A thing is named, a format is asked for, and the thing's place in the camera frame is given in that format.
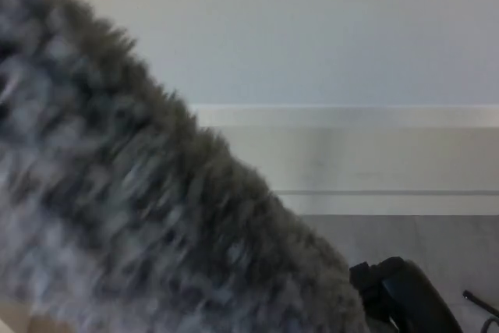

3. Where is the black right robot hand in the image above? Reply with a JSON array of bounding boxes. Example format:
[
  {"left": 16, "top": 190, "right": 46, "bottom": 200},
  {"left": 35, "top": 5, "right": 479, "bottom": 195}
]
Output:
[{"left": 349, "top": 257, "right": 465, "bottom": 333}]

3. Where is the grey fluffy duster with handle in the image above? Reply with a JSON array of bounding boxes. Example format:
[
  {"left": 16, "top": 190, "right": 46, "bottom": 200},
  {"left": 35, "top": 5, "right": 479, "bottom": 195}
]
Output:
[{"left": 0, "top": 0, "right": 371, "bottom": 333}]

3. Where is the thin black cable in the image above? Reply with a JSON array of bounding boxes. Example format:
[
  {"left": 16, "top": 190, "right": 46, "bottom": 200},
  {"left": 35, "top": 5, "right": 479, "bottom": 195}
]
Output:
[{"left": 462, "top": 289, "right": 499, "bottom": 317}]

